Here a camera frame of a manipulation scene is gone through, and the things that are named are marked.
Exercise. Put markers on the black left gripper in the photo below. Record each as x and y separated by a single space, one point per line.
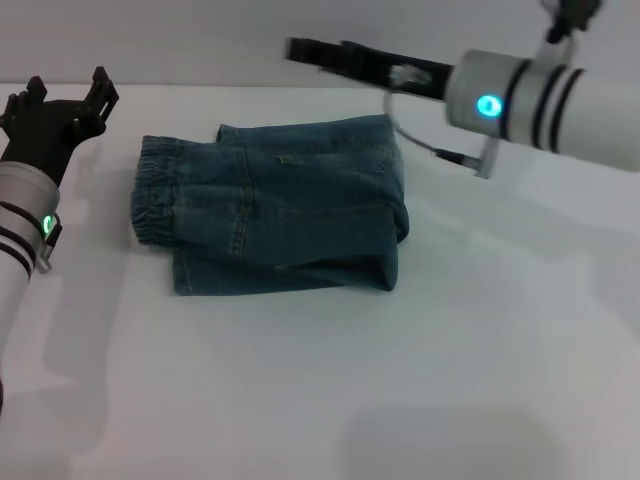
47 135

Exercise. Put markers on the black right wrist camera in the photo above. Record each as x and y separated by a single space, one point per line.
570 17

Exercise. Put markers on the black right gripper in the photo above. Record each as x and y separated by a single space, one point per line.
380 67

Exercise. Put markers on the blue denim shorts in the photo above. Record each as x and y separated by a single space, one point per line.
280 210

